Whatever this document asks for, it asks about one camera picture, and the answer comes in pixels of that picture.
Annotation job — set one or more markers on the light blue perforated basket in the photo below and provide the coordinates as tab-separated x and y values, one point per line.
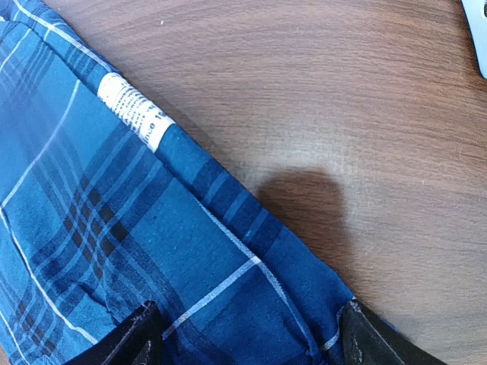
475	11

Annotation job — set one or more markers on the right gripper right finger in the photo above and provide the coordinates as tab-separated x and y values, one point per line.
367	339

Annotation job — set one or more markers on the blue plaid long sleeve shirt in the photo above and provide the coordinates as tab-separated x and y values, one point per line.
107	203

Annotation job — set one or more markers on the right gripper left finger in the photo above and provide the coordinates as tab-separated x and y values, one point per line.
136	340

